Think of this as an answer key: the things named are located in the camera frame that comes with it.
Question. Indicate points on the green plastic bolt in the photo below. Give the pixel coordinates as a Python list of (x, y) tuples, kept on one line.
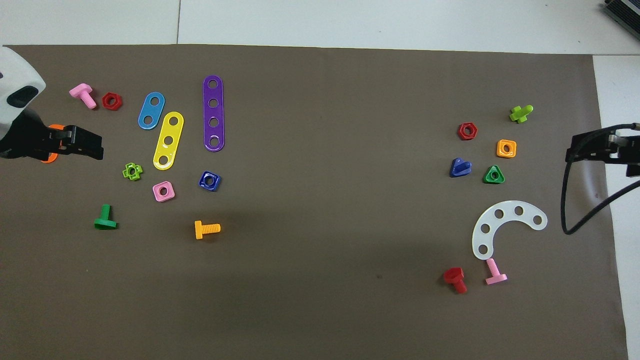
[(105, 217)]

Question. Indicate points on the pink plastic bolt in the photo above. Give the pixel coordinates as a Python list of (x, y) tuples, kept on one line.
[(494, 272), (86, 95)]

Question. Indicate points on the brown table mat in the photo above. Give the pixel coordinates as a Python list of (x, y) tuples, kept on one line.
[(350, 310)]

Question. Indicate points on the pink square nut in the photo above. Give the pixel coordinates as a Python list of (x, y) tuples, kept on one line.
[(157, 196)]

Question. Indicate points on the red hex nut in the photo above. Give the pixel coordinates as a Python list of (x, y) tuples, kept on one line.
[(118, 105), (461, 135)]

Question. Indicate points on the orange three-hole angled plate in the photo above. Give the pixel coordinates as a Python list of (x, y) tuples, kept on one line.
[(50, 159)]

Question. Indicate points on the blue square nut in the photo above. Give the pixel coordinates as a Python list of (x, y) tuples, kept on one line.
[(202, 186)]

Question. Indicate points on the white curved five-hole plate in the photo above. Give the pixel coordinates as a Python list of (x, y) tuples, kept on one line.
[(509, 211)]

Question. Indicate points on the orange square nut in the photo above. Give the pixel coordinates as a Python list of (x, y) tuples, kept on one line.
[(499, 154)]

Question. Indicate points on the green triangle nut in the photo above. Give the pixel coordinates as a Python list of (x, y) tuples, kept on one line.
[(487, 180)]

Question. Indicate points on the yellow three-hole plate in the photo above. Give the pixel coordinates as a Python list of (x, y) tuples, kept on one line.
[(171, 131)]

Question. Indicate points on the purple four-hole plate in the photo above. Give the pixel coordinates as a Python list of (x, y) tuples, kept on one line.
[(213, 112)]

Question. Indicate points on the lime green cross nut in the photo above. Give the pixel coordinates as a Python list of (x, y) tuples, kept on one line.
[(138, 170)]

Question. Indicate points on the lime green cross-head bolt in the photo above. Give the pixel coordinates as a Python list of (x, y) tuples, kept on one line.
[(520, 115)]

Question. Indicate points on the grey ribbed device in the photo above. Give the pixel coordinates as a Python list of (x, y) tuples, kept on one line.
[(625, 12)]

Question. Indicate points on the blue two-hole plate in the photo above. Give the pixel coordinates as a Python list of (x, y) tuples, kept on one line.
[(151, 110)]

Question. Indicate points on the blue plastic bolt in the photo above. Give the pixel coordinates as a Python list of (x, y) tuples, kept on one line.
[(457, 169)]

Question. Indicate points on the red plastic bolt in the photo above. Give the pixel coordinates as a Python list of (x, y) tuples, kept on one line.
[(454, 276)]

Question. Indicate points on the orange plastic bolt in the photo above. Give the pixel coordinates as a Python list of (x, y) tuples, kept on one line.
[(207, 229)]

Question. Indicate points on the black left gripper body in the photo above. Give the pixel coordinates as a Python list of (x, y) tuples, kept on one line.
[(30, 142)]

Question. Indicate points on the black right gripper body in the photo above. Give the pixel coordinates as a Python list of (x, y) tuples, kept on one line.
[(605, 147)]

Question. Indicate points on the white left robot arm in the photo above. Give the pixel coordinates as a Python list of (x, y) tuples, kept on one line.
[(15, 80)]

